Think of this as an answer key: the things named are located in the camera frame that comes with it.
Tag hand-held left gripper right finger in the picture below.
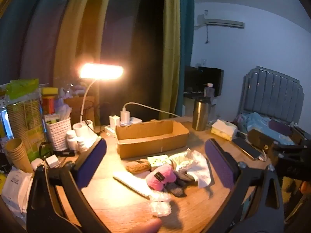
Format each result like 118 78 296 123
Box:
205 138 285 233

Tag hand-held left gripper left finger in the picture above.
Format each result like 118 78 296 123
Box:
27 138 112 233

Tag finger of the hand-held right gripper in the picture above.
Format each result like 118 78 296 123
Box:
248 129 275 155

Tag white towel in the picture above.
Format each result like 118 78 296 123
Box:
186 150 212 189

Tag pale patterned cloth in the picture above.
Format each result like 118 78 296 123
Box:
169 152 193 171

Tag brown sponge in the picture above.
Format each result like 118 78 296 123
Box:
125 158 152 174

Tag dark grey socks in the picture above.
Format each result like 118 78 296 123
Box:
165 170 195 197

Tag pink plush pouch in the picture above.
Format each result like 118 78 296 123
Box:
145 164 177 191

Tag cardboard box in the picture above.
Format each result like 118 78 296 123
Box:
115 120 190 160

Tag person's left hand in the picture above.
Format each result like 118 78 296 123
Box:
121 219 162 233

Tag black smartphone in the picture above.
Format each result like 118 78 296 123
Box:
232 137 263 160

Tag light blue blanket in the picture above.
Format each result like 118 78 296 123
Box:
236 113 295 144

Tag large white pill bottle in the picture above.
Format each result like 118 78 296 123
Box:
66 130 78 151

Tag white power strip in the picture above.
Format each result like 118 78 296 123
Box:
104 118 143 139

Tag yellow tissue pack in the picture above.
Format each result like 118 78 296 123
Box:
211 119 238 141

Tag small white box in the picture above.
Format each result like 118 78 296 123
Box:
46 155 59 168

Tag white woven plastic basket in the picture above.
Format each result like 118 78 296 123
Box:
45 116 72 151

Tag grey padded headboard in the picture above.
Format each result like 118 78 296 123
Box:
238 65 305 125

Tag brown cardboard carton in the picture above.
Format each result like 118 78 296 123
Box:
63 96 96 127

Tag stainless steel tumbler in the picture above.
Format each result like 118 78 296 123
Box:
192 96 211 131

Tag patterned card box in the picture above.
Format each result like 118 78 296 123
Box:
147 154 173 172

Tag clear plastic bottle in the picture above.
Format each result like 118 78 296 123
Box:
204 83 216 98

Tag purple plastic bags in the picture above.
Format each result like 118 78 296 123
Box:
55 85 86 113

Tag clear plastic bag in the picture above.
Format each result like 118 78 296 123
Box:
149 190 172 218

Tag red jar with yellow lid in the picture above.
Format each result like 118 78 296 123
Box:
41 87 59 115

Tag stack of brown paper cups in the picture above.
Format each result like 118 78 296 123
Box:
5 138 34 174

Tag black television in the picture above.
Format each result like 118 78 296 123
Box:
185 65 224 97

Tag white wipes packet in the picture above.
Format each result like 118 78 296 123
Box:
1 169 34 214

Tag packaged paper cup sleeve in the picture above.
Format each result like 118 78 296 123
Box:
5 79 46 162

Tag white gooseneck desk lamp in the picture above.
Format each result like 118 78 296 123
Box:
72 63 124 137

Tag yellow-green curtain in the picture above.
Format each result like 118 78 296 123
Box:
55 0 181 118

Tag white air conditioner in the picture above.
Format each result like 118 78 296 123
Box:
194 14 245 30

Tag teal curtain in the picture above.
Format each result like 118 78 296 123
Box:
176 0 195 117

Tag black cable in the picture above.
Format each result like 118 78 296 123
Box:
83 103 110 136

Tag white charging cable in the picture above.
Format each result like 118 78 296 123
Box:
123 102 181 118

